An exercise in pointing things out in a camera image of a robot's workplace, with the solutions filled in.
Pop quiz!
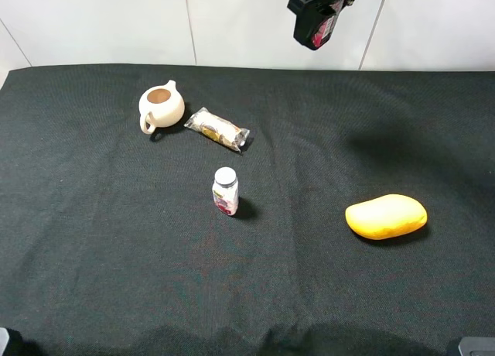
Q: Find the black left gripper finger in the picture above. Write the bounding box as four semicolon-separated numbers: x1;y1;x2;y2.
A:
287;0;329;49

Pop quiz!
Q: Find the cream ceramic teapot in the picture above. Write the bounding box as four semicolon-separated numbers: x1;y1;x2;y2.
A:
138;80;185;135

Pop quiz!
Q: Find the yellow mango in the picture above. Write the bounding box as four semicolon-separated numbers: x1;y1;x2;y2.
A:
345;194;428;241

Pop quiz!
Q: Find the grey robot base right corner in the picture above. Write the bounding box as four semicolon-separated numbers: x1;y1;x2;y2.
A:
458;337;495;356

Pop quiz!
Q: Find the wrapped snack bar packet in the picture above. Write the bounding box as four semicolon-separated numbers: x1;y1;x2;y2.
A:
184;108;250;152

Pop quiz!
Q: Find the small white pill bottle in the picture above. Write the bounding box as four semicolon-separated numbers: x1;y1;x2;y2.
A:
212;167;239;216

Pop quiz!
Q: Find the grey robot base left corner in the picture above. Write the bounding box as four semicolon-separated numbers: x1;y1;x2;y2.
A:
0;327;10;356

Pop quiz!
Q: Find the black table cloth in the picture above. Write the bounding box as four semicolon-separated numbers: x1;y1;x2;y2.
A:
1;65;494;355

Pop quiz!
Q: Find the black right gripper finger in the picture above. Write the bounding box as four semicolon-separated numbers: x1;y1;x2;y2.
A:
329;0;344;15

